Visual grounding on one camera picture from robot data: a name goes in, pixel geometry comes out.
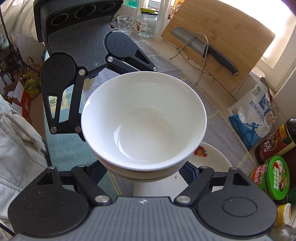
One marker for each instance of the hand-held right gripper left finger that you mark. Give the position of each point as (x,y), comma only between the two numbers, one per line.
(96,172)

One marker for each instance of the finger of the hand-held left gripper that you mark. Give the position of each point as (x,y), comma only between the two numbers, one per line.
(152,68)
(77,104)

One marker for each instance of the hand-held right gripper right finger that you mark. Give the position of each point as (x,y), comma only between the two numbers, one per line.
(188,172)

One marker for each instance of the white fruit-print plate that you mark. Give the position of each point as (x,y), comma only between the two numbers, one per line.
(212,160)

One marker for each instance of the person's left forearm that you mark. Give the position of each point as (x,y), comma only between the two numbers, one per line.
(25,23)

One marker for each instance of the grey teal checked dish mat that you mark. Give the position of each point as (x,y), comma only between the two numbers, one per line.
(166,64)

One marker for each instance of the glass jar yellow-black lid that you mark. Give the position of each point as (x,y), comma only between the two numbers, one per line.
(145,25)

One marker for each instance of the clear plastic cup stack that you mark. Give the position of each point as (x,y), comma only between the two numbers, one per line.
(163,20)

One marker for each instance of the clear drinking glass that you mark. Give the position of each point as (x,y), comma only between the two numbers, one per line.
(124,25)

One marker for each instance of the yellow plastic bag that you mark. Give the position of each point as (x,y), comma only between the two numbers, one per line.
(32,84)

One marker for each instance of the cardboard box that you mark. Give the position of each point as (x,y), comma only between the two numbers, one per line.
(18,97)

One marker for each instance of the person's light jacket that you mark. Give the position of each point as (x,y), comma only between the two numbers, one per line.
(18,143)

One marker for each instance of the white blue salt bag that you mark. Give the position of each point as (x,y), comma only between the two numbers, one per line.
(249,115)

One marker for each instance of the green sauce tub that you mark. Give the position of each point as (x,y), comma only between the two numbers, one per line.
(272,178)

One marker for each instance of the bamboo cutting board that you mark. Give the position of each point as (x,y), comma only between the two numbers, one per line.
(231,27)

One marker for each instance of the dark vinegar bottle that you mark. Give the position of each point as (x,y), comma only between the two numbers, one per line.
(277,143)

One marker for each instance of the metal binder clip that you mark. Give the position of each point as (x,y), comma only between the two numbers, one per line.
(271,117)

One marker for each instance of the yellow-lid spice jar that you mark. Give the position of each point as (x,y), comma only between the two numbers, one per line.
(283,213)

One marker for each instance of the grey glass bottle red cap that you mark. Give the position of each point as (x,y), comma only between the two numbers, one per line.
(284,234)

